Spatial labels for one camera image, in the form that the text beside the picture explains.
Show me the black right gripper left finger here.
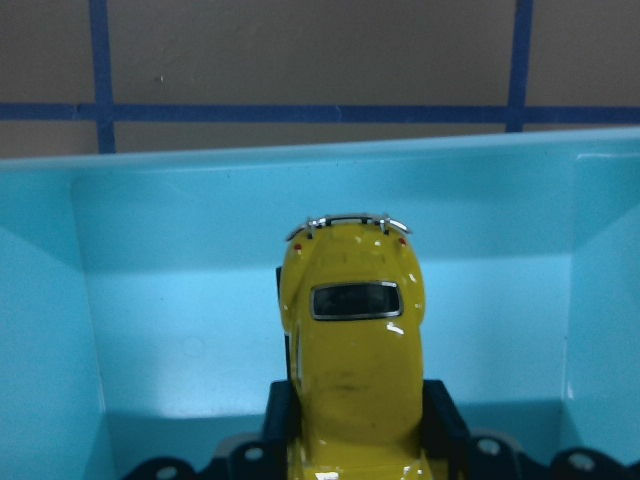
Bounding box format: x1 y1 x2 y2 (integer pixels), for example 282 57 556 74
261 380 305 479

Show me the light blue plastic bin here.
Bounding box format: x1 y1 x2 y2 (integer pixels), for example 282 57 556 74
1 128 639 479

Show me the yellow toy beetle car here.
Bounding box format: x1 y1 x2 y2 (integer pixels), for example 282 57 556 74
279 214 432 479

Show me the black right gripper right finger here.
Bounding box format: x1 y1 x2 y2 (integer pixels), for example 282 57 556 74
420 380 470 479

